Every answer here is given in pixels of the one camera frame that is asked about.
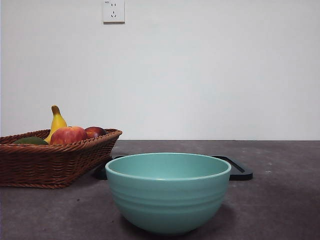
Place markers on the teal ribbed bowl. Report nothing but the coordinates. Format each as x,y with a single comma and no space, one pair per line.
167,200

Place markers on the green avocado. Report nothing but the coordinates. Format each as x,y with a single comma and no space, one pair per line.
30,141

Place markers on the dark red apple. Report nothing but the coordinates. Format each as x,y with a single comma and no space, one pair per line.
96,131

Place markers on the red yellow apple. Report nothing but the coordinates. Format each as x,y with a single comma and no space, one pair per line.
68,136

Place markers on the black rectangular tray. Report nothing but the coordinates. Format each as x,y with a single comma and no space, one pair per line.
241,175

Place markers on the yellow banana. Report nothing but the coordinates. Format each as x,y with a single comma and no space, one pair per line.
58,120

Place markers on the brown wicker basket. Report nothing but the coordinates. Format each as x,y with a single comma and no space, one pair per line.
50,165

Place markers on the white wall socket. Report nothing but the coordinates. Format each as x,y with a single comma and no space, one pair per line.
114,12

